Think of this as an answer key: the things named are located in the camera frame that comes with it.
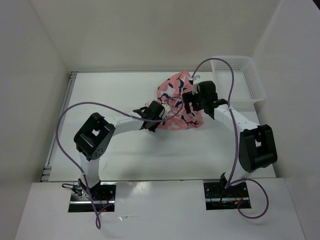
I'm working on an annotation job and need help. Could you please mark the pink shark print shorts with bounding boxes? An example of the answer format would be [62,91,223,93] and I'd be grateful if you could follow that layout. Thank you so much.
[155,70,204,131]

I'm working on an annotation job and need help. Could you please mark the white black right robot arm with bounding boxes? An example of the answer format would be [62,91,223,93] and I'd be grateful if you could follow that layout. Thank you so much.
[182,80,278,197]

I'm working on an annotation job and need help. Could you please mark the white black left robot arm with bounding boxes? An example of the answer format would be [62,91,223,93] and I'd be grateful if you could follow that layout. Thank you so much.
[73,101,171,200]

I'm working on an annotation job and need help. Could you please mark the white plastic laundry basket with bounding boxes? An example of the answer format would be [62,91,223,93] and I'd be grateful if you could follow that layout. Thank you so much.
[211,55,266,105]

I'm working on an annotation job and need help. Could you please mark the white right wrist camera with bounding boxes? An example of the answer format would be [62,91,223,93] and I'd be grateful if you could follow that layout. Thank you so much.
[189,75,202,94]

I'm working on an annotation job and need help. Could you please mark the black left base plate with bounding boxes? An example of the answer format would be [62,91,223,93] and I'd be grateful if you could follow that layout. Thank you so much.
[61,182,116,213]

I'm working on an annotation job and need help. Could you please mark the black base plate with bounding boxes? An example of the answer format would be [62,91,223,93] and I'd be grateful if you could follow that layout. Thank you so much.
[203,180,252,211]
[61,182,116,213]

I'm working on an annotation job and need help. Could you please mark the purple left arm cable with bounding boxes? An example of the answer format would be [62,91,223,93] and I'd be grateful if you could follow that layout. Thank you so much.
[55,96,186,230]

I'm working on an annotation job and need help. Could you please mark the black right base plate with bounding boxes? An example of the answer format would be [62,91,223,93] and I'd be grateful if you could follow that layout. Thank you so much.
[203,180,252,211]

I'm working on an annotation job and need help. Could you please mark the aluminium table frame rail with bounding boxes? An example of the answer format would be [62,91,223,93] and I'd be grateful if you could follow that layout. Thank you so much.
[39,71,79,183]

